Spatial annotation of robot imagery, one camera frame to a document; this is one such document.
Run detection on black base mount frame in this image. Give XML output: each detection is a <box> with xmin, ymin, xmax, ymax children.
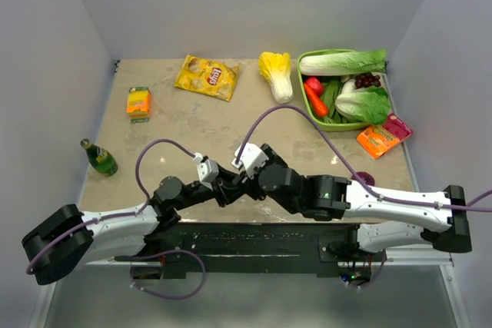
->
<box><xmin>116</xmin><ymin>222</ymin><xmax>386</xmax><ymax>280</ymax></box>

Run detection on long green white cabbage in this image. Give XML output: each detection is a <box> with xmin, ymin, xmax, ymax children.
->
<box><xmin>298</xmin><ymin>49</ymin><xmax>387</xmax><ymax>76</ymax></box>

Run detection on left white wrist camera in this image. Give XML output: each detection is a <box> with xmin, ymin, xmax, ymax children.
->
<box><xmin>193</xmin><ymin>152</ymin><xmax>219</xmax><ymax>191</ymax></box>

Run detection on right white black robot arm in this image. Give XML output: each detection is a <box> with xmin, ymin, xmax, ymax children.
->
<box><xmin>232</xmin><ymin>144</ymin><xmax>472</xmax><ymax>261</ymax></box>

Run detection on green plastic basket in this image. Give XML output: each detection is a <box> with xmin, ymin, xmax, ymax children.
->
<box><xmin>297</xmin><ymin>48</ymin><xmax>389</xmax><ymax>132</ymax></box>

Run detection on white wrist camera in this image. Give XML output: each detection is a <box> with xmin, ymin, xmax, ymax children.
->
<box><xmin>231</xmin><ymin>143</ymin><xmax>268</xmax><ymax>178</ymax></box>
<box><xmin>193</xmin><ymin>152</ymin><xmax>219</xmax><ymax>191</ymax></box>

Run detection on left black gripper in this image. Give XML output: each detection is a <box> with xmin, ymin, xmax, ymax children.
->
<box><xmin>174</xmin><ymin>162</ymin><xmax>244</xmax><ymax>210</ymax></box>

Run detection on yellow napa cabbage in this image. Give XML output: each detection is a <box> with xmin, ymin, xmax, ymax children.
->
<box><xmin>258</xmin><ymin>51</ymin><xmax>294</xmax><ymax>104</ymax></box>

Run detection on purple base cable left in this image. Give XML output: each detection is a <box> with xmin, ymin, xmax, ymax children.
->
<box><xmin>129</xmin><ymin>247</ymin><xmax>209</xmax><ymax>300</ymax></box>

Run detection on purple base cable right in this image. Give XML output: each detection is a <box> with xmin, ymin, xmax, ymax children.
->
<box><xmin>344</xmin><ymin>250</ymin><xmax>388</xmax><ymax>290</ymax></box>

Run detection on orange carrot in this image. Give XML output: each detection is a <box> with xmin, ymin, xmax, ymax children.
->
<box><xmin>304</xmin><ymin>83</ymin><xmax>329</xmax><ymax>118</ymax></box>

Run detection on green glass bottle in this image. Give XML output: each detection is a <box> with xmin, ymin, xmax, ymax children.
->
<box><xmin>80</xmin><ymin>138</ymin><xmax>118</xmax><ymax>177</ymax></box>

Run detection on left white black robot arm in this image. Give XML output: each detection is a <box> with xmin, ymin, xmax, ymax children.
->
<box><xmin>22</xmin><ymin>168</ymin><xmax>249</xmax><ymax>286</ymax></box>

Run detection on red pepper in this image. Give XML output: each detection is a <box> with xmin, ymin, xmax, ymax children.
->
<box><xmin>304</xmin><ymin>76</ymin><xmax>324</xmax><ymax>97</ymax></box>

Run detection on dark green spinach leaves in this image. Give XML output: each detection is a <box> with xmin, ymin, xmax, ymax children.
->
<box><xmin>321</xmin><ymin>79</ymin><xmax>355</xmax><ymax>124</ymax></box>

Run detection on orange pink snack packet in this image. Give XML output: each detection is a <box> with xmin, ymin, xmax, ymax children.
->
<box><xmin>357</xmin><ymin>113</ymin><xmax>414</xmax><ymax>159</ymax></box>

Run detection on purple round object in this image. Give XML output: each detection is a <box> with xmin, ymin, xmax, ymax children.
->
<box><xmin>356</xmin><ymin>171</ymin><xmax>375</xmax><ymax>186</ymax></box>

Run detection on dark purple grapes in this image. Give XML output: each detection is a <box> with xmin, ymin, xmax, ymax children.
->
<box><xmin>355</xmin><ymin>72</ymin><xmax>381</xmax><ymax>89</ymax></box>

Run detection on green lettuce head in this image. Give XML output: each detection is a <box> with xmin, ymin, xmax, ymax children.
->
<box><xmin>335</xmin><ymin>87</ymin><xmax>391</xmax><ymax>124</ymax></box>

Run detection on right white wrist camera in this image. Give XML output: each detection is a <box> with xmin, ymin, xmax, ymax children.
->
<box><xmin>231</xmin><ymin>143</ymin><xmax>268</xmax><ymax>178</ymax></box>

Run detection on yellow Lays chips bag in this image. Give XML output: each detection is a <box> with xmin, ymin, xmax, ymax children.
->
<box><xmin>175</xmin><ymin>55</ymin><xmax>241</xmax><ymax>101</ymax></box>

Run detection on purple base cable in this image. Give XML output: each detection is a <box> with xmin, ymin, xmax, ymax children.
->
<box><xmin>344</xmin><ymin>250</ymin><xmax>388</xmax><ymax>290</ymax></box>
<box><xmin>129</xmin><ymin>247</ymin><xmax>209</xmax><ymax>300</ymax></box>

